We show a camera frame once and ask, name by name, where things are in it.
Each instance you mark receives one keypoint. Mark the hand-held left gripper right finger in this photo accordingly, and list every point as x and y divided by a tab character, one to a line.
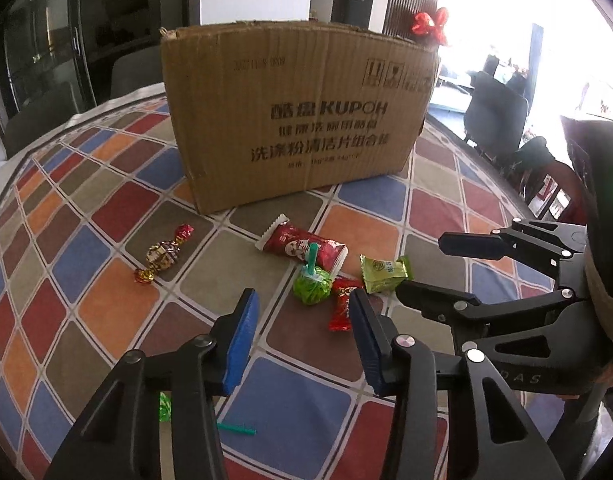
367	345

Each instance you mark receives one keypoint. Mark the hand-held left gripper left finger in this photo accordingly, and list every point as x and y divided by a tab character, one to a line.
241	340

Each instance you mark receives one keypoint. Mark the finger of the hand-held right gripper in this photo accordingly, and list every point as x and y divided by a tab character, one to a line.
436	300
466	245

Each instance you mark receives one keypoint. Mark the small red candy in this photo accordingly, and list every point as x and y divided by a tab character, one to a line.
342	305

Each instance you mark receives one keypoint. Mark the small light green snack packet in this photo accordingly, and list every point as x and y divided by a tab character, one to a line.
384	274

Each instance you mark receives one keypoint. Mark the green lollipop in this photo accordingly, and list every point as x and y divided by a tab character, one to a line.
165	405
311	287

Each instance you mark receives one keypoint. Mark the red and white snack packet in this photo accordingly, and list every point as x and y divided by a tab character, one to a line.
296	245

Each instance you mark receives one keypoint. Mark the gold candy red ends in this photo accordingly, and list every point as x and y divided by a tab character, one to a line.
162	256

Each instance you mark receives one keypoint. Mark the brown cardboard box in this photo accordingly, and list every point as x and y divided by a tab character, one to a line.
296	110

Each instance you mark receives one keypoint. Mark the wooden chair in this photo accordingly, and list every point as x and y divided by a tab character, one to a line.
546	187

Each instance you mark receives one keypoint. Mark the dark green cloth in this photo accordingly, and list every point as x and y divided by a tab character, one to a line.
536	152

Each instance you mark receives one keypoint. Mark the grey dining chair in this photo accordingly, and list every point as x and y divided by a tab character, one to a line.
496	105
134	70

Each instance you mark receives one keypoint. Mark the red ribbon bow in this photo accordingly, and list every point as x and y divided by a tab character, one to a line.
429	22

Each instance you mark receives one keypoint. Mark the glass sliding door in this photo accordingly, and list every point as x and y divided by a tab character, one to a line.
41	35

